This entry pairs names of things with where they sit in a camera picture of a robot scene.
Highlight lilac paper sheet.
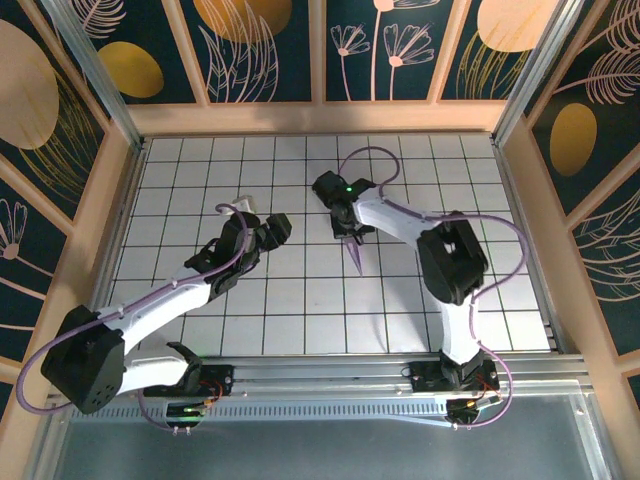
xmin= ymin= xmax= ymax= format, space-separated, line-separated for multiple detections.
xmin=342 ymin=235 xmax=367 ymax=278

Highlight grey metal sheet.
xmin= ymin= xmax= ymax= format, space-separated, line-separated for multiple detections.
xmin=29 ymin=394 xmax=619 ymax=480

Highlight dark panel with pink flowers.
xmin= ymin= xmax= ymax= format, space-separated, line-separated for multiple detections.
xmin=324 ymin=0 xmax=464 ymax=102

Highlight dark panel, orange circle, leaves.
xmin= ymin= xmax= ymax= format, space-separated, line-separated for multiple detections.
xmin=178 ymin=0 xmax=314 ymax=105

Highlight dark panel, small yellow oval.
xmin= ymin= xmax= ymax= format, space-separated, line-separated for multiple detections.
xmin=64 ymin=0 xmax=202 ymax=106

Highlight dark panel, single pink flower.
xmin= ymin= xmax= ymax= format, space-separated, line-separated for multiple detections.
xmin=0 ymin=174 xmax=70 ymax=362

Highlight dark panel, tall yellow oval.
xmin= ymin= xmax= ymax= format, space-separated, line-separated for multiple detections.
xmin=529 ymin=74 xmax=640 ymax=217

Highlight panel, peach circle, gold lines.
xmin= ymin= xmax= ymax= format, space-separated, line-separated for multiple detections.
xmin=439 ymin=0 xmax=564 ymax=101

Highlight dark panel, large peach circle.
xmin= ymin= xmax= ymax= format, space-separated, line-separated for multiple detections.
xmin=0 ymin=0 xmax=110 ymax=221

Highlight dark panel, pink leaf outlines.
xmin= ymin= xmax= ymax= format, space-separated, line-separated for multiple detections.
xmin=569 ymin=187 xmax=640 ymax=357

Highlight dark panel with pink feather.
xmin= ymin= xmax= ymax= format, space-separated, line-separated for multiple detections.
xmin=523 ymin=0 xmax=640 ymax=115

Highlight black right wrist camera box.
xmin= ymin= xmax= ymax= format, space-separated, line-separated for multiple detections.
xmin=311 ymin=170 xmax=352 ymax=207

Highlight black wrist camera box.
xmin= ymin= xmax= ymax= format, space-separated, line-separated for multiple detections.
xmin=257 ymin=212 xmax=294 ymax=250
xmin=311 ymin=170 xmax=352 ymax=207

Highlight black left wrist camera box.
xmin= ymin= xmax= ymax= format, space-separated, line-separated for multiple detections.
xmin=257 ymin=212 xmax=294 ymax=250

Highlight aluminium table side rail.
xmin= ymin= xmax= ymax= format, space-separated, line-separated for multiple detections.
xmin=79 ymin=139 xmax=149 ymax=361
xmin=492 ymin=139 xmax=571 ymax=354

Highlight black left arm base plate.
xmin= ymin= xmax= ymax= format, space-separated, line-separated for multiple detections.
xmin=143 ymin=364 xmax=235 ymax=399

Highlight long aluminium base rail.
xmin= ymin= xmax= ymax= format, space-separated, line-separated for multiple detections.
xmin=49 ymin=354 xmax=591 ymax=401

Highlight arm controller board with wires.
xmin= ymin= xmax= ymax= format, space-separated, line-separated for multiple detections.
xmin=446 ymin=394 xmax=504 ymax=429
xmin=164 ymin=397 xmax=211 ymax=426

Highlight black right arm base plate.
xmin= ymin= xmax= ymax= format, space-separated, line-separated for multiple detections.
xmin=408 ymin=360 xmax=501 ymax=396

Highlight slotted grey cable duct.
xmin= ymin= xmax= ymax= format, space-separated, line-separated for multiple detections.
xmin=69 ymin=402 xmax=451 ymax=425

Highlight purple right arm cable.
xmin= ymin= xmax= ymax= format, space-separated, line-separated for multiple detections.
xmin=339 ymin=147 xmax=530 ymax=431

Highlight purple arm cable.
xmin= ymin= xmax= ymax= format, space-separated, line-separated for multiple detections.
xmin=17 ymin=197 xmax=261 ymax=436
xmin=339 ymin=147 xmax=530 ymax=431

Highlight aluminium corner post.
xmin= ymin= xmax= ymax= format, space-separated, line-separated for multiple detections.
xmin=42 ymin=0 xmax=147 ymax=151
xmin=491 ymin=0 xmax=587 ymax=147

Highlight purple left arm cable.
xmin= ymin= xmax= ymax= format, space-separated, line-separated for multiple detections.
xmin=17 ymin=197 xmax=261 ymax=436

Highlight plain dark wall panel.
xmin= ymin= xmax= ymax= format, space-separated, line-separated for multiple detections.
xmin=622 ymin=372 xmax=640 ymax=419
xmin=0 ymin=380 xmax=16 ymax=426

